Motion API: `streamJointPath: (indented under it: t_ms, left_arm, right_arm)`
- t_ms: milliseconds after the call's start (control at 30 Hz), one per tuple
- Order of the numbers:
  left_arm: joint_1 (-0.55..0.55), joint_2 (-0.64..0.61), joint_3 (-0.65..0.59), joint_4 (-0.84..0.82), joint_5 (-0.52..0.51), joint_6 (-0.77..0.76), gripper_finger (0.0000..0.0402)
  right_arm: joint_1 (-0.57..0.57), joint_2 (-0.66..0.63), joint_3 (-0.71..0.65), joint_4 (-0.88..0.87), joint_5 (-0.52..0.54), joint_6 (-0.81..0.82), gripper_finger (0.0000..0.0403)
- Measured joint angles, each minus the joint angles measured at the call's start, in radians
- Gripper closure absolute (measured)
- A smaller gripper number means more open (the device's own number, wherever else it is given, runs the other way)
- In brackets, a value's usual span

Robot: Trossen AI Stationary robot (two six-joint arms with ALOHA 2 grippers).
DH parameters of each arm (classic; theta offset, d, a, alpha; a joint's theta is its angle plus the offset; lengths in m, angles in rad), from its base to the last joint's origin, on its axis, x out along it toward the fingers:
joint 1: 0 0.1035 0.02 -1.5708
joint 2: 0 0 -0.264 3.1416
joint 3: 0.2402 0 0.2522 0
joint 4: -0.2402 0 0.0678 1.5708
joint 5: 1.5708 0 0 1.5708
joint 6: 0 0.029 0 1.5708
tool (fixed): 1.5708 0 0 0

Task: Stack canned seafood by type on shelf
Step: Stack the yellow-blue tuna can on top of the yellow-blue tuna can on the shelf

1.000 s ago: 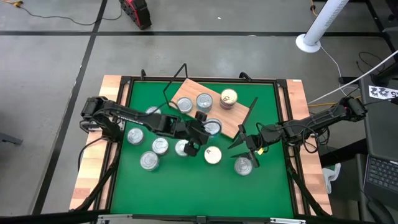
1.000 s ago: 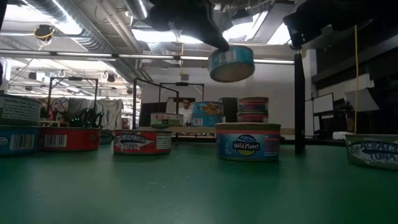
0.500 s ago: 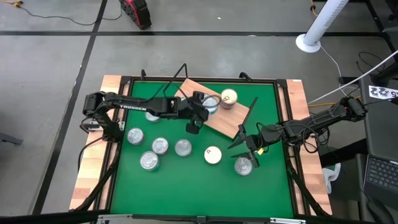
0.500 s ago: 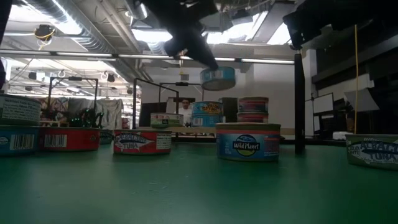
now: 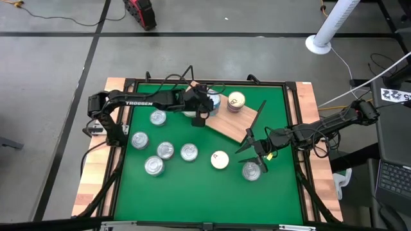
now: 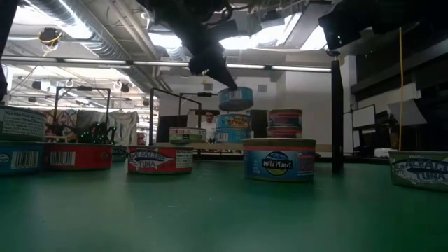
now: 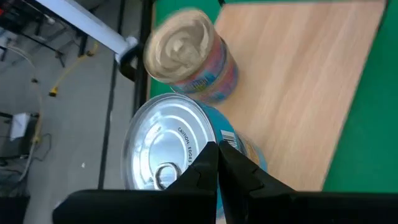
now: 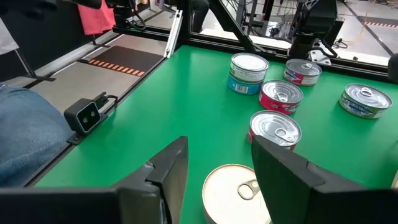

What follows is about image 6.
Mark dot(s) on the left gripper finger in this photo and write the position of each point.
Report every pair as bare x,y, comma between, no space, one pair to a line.
224,77

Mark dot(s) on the teal yellowfin tuna can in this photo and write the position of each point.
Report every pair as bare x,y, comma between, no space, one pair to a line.
232,122
231,136
236,101

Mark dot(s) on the green albacore tuna can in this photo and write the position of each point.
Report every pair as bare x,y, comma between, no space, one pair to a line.
187,136
21,124
420,171

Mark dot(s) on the red albacore tuna can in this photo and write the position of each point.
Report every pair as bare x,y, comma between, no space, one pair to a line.
87,157
159,160

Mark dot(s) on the blue label seafood can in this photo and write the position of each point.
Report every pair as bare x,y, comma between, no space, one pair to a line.
119,155
21,159

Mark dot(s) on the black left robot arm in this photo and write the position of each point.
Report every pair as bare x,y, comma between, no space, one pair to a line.
7,42

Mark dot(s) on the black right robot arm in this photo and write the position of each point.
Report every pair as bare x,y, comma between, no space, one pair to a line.
413,14

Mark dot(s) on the ceiling tube light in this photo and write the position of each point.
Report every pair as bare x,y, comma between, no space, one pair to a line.
35,59
161,63
94,61
301,69
245,66

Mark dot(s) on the bright ceiling light panel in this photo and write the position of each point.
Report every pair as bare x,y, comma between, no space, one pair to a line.
164,40

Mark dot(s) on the person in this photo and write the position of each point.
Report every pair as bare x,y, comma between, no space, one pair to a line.
210,127

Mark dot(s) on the slanted ceiling light panel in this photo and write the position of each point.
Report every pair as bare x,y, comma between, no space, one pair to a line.
273,36

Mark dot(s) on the black monitor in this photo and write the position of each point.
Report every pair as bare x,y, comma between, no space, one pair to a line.
168,127

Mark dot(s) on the white board panel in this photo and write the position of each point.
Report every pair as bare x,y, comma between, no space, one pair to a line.
364,117

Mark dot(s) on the grey hanging cloth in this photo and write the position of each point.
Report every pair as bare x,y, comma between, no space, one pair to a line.
124,127

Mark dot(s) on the small white box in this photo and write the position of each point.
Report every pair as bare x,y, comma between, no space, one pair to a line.
386,153

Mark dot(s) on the green table mat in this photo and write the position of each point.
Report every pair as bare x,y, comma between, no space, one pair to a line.
224,224

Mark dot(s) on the colourful hanging cloth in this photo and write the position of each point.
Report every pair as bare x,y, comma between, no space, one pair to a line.
64,122

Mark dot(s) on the grey wall vent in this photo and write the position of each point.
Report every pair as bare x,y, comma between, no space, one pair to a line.
262,88
208,87

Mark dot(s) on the black background camera frame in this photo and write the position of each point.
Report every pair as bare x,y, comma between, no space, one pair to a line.
204,94
84,88

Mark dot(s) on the wooden shelf black metal frame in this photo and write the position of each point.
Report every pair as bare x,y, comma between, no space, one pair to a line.
337,122

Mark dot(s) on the long silver corrugated duct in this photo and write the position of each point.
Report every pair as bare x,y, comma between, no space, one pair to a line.
105,45

